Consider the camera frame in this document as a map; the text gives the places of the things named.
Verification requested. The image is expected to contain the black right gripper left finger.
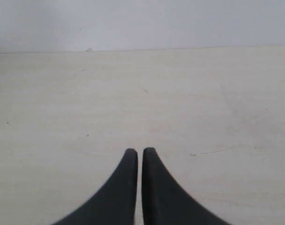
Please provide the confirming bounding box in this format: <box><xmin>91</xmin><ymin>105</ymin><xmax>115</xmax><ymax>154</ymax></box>
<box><xmin>55</xmin><ymin>149</ymin><xmax>138</xmax><ymax>225</ymax></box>

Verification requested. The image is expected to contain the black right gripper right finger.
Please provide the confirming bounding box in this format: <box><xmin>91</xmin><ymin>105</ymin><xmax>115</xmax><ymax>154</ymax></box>
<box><xmin>142</xmin><ymin>147</ymin><xmax>228</xmax><ymax>225</ymax></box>

